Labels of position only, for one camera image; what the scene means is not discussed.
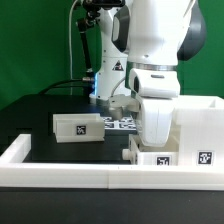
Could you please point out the white L-shaped fence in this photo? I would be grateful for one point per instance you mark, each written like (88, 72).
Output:
(15, 172)

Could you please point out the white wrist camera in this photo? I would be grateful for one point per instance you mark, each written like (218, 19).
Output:
(155, 84)

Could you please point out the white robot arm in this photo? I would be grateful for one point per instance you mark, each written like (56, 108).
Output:
(143, 41)

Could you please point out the white drawer box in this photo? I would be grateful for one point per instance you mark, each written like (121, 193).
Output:
(78, 127)
(138, 154)

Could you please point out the white drawer cabinet frame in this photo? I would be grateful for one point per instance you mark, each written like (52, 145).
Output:
(201, 123)

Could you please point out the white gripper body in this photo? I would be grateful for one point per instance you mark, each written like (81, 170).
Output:
(154, 121)

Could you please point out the marker sheet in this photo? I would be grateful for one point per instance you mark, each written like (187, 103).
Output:
(126, 123)

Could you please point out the white front drawer box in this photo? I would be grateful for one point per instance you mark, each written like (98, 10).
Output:
(138, 154)

